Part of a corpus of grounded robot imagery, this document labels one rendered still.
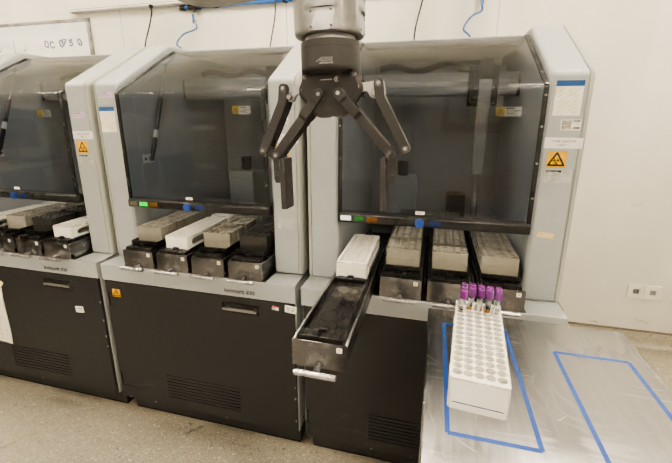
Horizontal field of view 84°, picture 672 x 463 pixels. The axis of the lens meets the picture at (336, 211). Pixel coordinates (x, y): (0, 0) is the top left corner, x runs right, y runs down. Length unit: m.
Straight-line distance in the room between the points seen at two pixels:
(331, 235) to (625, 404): 0.89
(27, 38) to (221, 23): 1.58
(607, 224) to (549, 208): 1.31
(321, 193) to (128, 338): 1.06
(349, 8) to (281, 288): 1.06
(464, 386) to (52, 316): 1.81
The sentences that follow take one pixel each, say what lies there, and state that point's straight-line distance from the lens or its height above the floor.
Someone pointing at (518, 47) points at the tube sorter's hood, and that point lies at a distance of 1.51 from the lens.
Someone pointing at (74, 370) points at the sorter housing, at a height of 0.18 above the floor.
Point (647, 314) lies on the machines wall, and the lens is 2.88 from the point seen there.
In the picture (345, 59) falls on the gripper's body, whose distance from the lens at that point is 0.48.
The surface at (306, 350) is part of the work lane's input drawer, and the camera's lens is 0.95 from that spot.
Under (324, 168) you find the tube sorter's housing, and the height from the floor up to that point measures 1.14.
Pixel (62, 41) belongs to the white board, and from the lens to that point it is 3.54.
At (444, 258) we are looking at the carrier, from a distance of 1.30.
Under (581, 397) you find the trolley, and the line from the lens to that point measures 0.89.
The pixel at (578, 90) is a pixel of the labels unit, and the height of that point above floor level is 1.38.
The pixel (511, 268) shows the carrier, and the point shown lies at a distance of 1.33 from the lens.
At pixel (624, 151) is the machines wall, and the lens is 2.54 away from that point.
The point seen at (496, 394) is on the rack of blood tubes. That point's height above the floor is 0.87.
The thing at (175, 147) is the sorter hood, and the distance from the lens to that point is 1.53.
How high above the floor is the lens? 1.32
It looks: 14 degrees down
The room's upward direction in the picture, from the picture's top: straight up
